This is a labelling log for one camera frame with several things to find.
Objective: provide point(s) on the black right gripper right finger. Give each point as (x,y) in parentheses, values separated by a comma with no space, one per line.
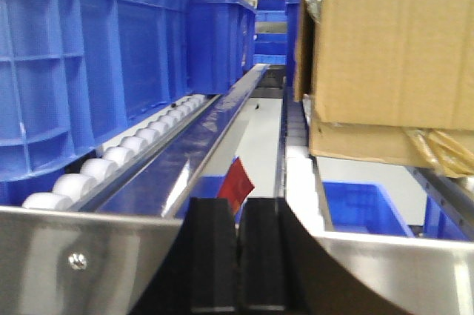
(286,271)

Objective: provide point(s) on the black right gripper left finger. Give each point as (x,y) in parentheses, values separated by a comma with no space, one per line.
(198,275)

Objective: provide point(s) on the blue bin lower right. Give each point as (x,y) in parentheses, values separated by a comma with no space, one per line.
(364,208)

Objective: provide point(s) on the red printed bag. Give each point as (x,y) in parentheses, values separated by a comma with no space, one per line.
(236,186)

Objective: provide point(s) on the white roller track left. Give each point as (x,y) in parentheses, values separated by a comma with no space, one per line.
(72,188)

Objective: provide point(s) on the brown cardboard box on rollers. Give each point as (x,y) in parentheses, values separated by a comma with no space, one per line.
(391,81)

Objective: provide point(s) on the blue crate upper shelf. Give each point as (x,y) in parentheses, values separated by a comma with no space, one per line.
(76,73)

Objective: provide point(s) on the blue metal divider rail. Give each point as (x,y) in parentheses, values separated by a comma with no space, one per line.
(158,181)

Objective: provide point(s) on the stainless steel shelf rail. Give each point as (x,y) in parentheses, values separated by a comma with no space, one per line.
(88,263)

